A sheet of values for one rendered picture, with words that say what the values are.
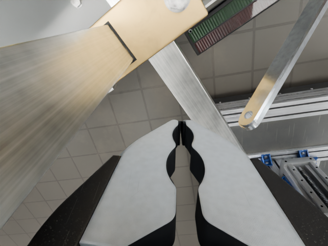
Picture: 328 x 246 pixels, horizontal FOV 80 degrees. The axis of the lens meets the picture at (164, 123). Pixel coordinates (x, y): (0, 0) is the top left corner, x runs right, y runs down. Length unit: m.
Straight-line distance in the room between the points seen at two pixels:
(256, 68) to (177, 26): 1.01
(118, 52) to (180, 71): 0.07
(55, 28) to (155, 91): 0.73
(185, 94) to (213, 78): 0.92
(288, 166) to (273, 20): 0.67
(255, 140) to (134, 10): 0.99
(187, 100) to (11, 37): 0.42
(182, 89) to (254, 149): 0.95
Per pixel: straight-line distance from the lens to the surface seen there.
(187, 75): 0.20
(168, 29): 0.18
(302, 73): 1.29
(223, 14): 0.36
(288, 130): 1.14
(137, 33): 0.19
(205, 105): 0.22
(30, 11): 0.51
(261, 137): 1.11
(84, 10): 0.46
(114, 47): 0.17
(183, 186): 1.55
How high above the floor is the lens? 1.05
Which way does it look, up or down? 60 degrees down
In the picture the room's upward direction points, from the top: 176 degrees counter-clockwise
